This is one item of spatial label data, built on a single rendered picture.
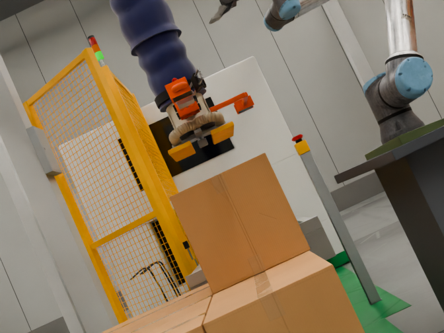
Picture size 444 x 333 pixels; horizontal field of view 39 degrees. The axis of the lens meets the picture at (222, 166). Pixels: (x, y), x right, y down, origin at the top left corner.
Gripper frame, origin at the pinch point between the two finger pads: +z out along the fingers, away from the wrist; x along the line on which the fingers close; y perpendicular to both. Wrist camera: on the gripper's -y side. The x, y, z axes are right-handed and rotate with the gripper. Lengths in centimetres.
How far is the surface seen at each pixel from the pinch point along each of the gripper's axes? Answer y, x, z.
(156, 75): 19.6, -12.6, 27.6
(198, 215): -4, -74, 35
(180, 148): 10, -46, 31
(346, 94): 935, 40, -275
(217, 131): 10.5, -46.4, 14.4
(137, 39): 18.1, 4.5, 28.2
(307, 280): -64, -104, 12
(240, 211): -4, -79, 20
